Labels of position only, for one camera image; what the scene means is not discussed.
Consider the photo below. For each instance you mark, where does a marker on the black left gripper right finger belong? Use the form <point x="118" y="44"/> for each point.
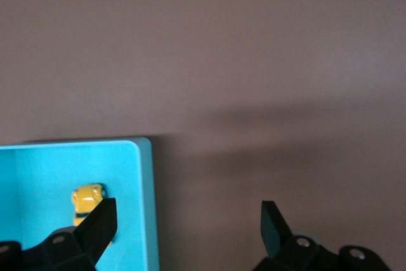
<point x="276" y="239"/>

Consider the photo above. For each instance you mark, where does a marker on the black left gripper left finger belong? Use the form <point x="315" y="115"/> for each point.
<point x="95" y="236"/>

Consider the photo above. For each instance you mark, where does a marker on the yellow beetle toy car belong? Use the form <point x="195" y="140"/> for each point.
<point x="84" y="198"/>

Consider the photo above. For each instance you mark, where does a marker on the teal plastic box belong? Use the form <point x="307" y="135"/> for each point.
<point x="41" y="172"/>

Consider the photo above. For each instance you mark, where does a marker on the brown table mat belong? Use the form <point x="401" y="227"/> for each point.
<point x="222" y="45"/>

